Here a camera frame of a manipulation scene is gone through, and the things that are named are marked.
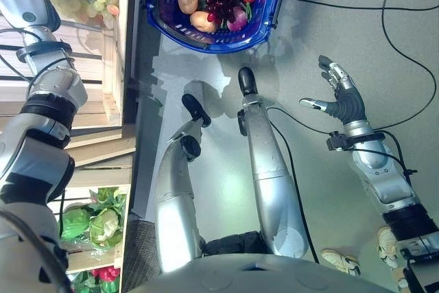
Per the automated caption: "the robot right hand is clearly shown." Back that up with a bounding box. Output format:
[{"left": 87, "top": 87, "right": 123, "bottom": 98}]
[{"left": 299, "top": 54, "right": 375, "bottom": 136}]

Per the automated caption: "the blue plastic shopping basket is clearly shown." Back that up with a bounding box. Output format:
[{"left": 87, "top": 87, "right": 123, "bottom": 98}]
[{"left": 140, "top": 0, "right": 293, "bottom": 55}]

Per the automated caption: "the black right wrist clamp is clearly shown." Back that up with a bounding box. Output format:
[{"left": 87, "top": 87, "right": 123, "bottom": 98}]
[{"left": 325, "top": 130, "right": 385, "bottom": 152}]

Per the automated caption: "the black wrist clamp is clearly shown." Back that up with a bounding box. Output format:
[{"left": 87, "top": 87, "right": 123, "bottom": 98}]
[
  {"left": 325, "top": 130, "right": 385, "bottom": 152},
  {"left": 15, "top": 41, "right": 73, "bottom": 65}
]

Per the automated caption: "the black left wrist clamp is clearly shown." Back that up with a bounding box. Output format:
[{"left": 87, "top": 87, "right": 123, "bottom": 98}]
[{"left": 15, "top": 41, "right": 73, "bottom": 65}]

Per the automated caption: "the wooden crate with grapes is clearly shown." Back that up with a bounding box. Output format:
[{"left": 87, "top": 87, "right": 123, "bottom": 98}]
[{"left": 0, "top": 0, "right": 134, "bottom": 130}]

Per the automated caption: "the robot right leg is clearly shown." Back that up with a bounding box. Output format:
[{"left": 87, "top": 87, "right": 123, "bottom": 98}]
[{"left": 237, "top": 67, "right": 309, "bottom": 259}]

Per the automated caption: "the robot leg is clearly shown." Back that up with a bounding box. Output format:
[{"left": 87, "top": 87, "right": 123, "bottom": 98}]
[
  {"left": 237, "top": 67, "right": 309, "bottom": 259},
  {"left": 155, "top": 93, "right": 213, "bottom": 273}
]

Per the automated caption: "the purple red onion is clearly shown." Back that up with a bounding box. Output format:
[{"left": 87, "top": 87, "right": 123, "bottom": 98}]
[{"left": 226, "top": 5, "right": 249, "bottom": 32}]

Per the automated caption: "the person's white shoe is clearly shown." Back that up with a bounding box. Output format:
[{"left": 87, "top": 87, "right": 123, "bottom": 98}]
[
  {"left": 320, "top": 248, "right": 361, "bottom": 277},
  {"left": 377, "top": 225, "right": 401, "bottom": 270}
]

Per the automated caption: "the small brown potato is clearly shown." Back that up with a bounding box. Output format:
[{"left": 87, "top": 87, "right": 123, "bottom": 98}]
[{"left": 189, "top": 10, "right": 221, "bottom": 34}]

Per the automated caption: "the robot silver torso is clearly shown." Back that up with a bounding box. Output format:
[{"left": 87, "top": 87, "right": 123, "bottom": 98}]
[{"left": 128, "top": 253, "right": 394, "bottom": 293}]

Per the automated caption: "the robot left leg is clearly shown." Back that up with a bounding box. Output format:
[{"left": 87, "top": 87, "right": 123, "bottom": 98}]
[{"left": 155, "top": 93, "right": 213, "bottom": 273}]

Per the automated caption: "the dark green cabbage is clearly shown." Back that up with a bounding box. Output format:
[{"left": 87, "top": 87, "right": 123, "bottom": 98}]
[{"left": 60, "top": 206, "right": 91, "bottom": 239}]

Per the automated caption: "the pale green cabbage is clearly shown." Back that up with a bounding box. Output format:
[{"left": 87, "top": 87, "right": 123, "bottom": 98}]
[{"left": 88, "top": 207, "right": 123, "bottom": 248}]

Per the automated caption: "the dark grey mesh panel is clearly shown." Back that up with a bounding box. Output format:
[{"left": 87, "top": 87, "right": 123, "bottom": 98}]
[{"left": 121, "top": 218, "right": 163, "bottom": 285}]

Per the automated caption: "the wooden crate with cabbages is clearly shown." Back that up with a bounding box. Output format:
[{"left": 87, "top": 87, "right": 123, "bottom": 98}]
[{"left": 47, "top": 165, "right": 133, "bottom": 275}]

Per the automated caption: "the small red bell pepper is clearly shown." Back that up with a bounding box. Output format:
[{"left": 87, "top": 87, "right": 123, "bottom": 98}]
[{"left": 90, "top": 266, "right": 121, "bottom": 283}]

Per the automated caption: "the green bell pepper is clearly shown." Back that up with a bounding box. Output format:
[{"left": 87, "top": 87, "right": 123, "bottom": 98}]
[{"left": 101, "top": 279, "right": 121, "bottom": 293}]

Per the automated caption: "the long black floor cable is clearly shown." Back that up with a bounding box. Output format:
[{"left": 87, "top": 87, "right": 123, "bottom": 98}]
[{"left": 283, "top": 0, "right": 439, "bottom": 136}]

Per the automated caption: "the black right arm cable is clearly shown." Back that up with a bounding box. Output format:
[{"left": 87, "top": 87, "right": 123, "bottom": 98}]
[{"left": 349, "top": 130, "right": 418, "bottom": 189}]

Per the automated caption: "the black cable by leg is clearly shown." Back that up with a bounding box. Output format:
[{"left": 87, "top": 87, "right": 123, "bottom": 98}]
[{"left": 265, "top": 106, "right": 320, "bottom": 263}]

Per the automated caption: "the wooden shelf frame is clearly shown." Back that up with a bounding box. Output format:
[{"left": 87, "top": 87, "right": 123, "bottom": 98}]
[{"left": 67, "top": 124, "right": 139, "bottom": 293}]

